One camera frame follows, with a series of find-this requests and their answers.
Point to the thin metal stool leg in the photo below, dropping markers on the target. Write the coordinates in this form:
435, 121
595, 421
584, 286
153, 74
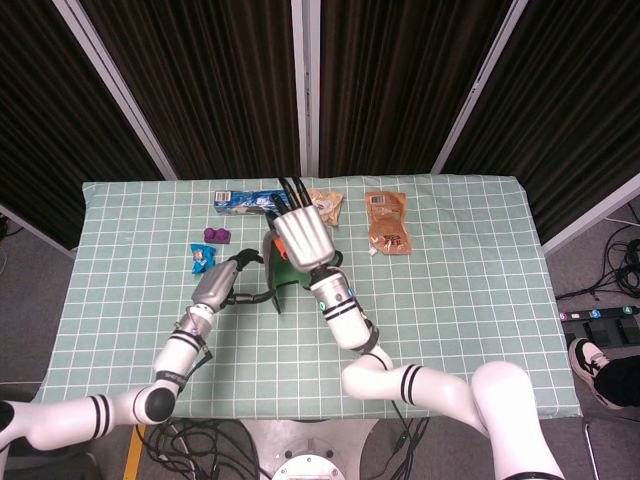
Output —
591, 450

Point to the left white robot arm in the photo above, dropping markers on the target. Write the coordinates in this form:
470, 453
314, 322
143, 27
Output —
180, 350

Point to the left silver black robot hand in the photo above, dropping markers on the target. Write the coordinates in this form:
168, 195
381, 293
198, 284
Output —
215, 285

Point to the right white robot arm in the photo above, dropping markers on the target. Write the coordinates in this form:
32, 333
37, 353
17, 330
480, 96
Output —
350, 325

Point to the black white sneaker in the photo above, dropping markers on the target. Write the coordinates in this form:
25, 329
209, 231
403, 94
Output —
587, 365

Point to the green checked tablecloth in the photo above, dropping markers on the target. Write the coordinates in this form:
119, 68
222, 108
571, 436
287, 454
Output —
450, 310

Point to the blue crumpled snack wrapper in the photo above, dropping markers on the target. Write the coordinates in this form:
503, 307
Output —
202, 257

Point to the brown spouted sauce pouch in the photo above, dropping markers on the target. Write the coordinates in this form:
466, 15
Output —
387, 225

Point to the clear bag of pale snacks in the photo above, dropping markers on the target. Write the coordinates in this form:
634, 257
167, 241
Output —
330, 205

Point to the blue cookie box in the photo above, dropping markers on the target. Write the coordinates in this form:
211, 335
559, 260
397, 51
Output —
240, 201

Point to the yellow floor tape strip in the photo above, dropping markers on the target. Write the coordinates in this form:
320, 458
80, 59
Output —
134, 455

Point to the black trouser leg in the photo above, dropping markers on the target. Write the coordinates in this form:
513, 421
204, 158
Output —
622, 382

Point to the black numbered foot pedal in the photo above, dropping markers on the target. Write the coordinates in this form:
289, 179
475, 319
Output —
600, 325

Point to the purple toy block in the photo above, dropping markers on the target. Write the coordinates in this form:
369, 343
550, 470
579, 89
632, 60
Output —
217, 236

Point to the dark ribbed partition panel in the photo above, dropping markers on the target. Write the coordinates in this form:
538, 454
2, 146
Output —
400, 75
50, 125
575, 100
200, 75

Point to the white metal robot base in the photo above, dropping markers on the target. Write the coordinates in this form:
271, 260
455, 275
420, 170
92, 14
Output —
307, 450

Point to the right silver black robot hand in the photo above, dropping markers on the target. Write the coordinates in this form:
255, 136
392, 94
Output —
302, 235

